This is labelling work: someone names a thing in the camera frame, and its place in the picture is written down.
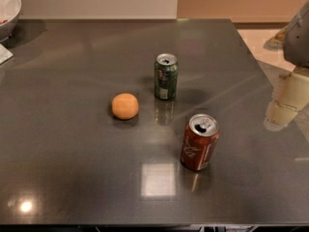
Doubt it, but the white bowl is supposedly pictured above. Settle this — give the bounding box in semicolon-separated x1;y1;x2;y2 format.
0;0;22;42

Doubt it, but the orange fruit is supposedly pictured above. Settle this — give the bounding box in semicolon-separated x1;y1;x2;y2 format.
112;93;139;120

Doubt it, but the red coke can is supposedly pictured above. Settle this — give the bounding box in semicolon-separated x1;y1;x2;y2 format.
181;114;219;171

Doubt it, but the green soda can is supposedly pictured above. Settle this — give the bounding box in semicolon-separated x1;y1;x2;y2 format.
154;53;178;101

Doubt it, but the white paper napkin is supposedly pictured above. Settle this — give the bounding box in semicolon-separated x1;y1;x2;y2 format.
0;44;14;65

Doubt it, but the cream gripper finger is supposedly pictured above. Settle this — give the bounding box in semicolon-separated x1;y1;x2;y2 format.
264;67;309;131
266;27;287;48

